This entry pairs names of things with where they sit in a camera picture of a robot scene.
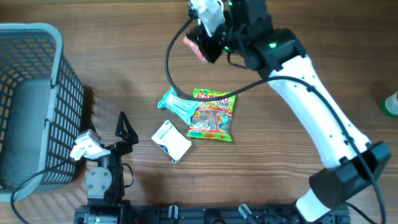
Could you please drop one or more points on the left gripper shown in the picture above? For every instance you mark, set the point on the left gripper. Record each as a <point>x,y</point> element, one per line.
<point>125,147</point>

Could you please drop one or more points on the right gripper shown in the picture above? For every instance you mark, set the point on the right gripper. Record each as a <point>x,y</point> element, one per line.
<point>204,40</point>

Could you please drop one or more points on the white plaster pack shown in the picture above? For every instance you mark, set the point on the white plaster pack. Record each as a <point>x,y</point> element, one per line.
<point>171,141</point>

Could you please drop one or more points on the teal snack pack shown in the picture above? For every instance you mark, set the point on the teal snack pack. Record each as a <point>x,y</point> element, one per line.
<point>183,108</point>

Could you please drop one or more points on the Haribo gummy candy bag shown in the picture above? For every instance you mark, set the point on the Haribo gummy candy bag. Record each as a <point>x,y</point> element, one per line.
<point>212,120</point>

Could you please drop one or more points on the green lid jar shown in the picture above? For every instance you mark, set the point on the green lid jar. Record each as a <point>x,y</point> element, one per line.
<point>389,106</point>

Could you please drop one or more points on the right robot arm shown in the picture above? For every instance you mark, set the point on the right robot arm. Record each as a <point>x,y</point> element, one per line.
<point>351,161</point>

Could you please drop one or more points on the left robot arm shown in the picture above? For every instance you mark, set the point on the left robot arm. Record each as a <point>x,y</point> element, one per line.
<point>105,184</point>

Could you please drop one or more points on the grey plastic mesh basket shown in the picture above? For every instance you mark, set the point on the grey plastic mesh basket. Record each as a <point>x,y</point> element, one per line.
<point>41,109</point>

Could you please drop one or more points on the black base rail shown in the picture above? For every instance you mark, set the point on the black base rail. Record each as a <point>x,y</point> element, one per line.
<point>266,214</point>

